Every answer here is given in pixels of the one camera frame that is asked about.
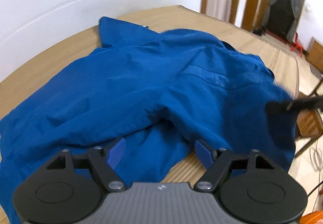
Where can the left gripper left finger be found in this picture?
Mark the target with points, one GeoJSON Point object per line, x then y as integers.
{"type": "Point", "coordinates": [103, 162]}

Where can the red stool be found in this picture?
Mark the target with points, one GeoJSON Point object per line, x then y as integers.
{"type": "Point", "coordinates": [297, 45]}

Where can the blue jacket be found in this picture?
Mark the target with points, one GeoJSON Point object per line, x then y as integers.
{"type": "Point", "coordinates": [126, 92]}

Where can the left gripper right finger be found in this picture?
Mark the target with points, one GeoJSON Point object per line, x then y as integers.
{"type": "Point", "coordinates": [217, 163]}

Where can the wooden chair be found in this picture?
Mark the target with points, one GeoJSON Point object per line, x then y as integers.
{"type": "Point", "coordinates": [309, 126]}

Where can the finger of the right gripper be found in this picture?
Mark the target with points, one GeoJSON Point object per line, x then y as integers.
{"type": "Point", "coordinates": [293, 106]}

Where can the orange stool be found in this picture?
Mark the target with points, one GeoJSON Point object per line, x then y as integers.
{"type": "Point", "coordinates": [312, 218]}

